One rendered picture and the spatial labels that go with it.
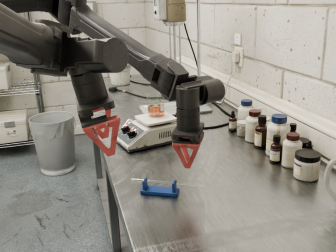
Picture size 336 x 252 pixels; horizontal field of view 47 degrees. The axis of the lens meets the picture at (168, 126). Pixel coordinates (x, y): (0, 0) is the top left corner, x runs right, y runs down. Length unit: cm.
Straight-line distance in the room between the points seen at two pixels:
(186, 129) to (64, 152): 209
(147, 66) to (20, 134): 254
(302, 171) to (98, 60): 69
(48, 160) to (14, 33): 248
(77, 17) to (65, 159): 197
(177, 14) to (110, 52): 103
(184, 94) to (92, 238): 147
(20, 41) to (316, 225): 71
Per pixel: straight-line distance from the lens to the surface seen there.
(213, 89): 94
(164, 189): 103
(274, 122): 123
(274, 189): 107
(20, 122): 338
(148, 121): 133
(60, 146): 291
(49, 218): 248
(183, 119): 91
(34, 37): 57
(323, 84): 130
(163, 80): 94
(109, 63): 63
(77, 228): 234
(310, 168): 111
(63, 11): 115
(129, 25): 371
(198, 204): 98
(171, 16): 165
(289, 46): 145
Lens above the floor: 124
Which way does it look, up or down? 19 degrees down
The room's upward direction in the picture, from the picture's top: 2 degrees counter-clockwise
